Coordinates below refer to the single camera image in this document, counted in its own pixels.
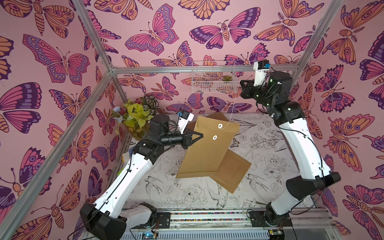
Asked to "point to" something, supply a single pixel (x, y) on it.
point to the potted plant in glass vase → (135, 114)
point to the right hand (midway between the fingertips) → (244, 79)
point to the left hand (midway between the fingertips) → (203, 135)
